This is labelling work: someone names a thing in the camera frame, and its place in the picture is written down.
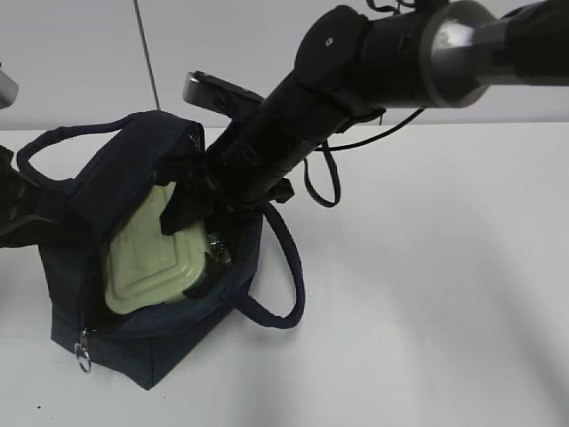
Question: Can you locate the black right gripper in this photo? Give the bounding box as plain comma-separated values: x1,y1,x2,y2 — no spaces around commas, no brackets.
157,133,296,236

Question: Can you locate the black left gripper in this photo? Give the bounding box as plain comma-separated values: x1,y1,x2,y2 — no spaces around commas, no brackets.
1,147,76,247

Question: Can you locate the dark navy lunch bag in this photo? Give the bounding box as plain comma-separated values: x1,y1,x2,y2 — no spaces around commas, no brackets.
12,110,306,389

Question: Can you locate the green lid glass container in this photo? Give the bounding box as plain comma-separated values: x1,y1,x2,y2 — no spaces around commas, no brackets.
105,183,210,315

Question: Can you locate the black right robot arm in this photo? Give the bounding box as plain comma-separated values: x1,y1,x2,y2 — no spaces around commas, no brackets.
160,1,568,235

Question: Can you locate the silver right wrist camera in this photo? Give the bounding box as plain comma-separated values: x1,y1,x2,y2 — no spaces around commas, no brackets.
182,71,264,120

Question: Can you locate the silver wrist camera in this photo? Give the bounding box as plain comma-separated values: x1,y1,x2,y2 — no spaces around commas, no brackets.
182,71,264,120
0,69,19,109

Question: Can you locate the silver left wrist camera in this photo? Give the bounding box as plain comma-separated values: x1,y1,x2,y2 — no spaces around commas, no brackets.
0,69,19,109

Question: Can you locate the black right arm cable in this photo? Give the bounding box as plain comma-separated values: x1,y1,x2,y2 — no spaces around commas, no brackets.
303,106,428,208

